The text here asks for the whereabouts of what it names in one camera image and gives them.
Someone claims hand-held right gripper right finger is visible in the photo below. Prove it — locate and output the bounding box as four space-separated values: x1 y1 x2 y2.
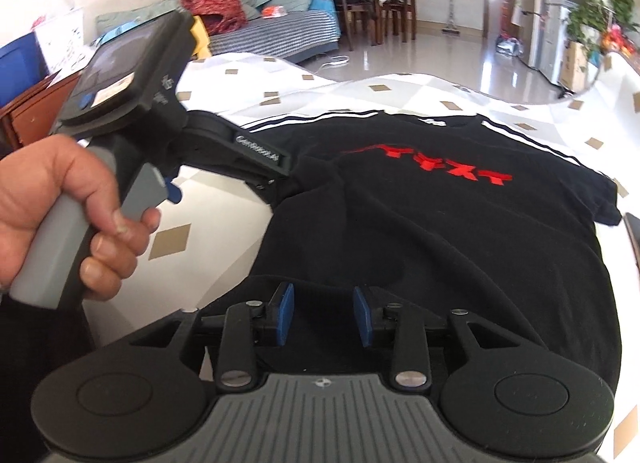
352 285 546 390

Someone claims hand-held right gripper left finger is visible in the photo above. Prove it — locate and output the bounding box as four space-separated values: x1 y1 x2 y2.
129 282 296 390

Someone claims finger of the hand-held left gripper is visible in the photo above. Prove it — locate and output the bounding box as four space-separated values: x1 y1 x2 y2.
244 174 302 207

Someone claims black t-shirt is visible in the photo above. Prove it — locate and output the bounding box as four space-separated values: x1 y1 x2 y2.
185 110 626 394

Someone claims person's left hand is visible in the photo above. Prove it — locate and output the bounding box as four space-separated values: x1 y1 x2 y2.
0 134 162 302

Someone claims yellow plastic chair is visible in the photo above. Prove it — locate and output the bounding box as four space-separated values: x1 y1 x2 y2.
189 15 211 61

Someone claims checkered tablecloth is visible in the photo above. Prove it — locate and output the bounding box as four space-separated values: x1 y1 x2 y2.
80 50 640 463

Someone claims white laundry basket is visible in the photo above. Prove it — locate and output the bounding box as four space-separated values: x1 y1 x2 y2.
32 8 83 78

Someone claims red patterned cloth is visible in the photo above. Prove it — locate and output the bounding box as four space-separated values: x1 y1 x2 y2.
180 0 248 36

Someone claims brown wooden cabinet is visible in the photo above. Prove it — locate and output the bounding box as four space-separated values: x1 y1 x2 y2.
0 70 83 148

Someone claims blue plastic bin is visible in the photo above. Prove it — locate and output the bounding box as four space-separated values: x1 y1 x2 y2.
0 33 48 116

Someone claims houndstooth sofa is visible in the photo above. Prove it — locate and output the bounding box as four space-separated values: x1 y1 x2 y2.
95 8 342 64

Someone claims person's dark clothing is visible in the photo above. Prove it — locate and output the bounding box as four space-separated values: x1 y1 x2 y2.
0 288 96 463

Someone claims white plastic bag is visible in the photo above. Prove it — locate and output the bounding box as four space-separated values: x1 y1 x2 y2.
495 33 525 56

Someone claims white freezer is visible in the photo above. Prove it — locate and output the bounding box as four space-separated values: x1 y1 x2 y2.
537 0 583 86

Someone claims cardboard box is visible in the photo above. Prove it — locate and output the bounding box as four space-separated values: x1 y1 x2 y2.
560 40 591 94

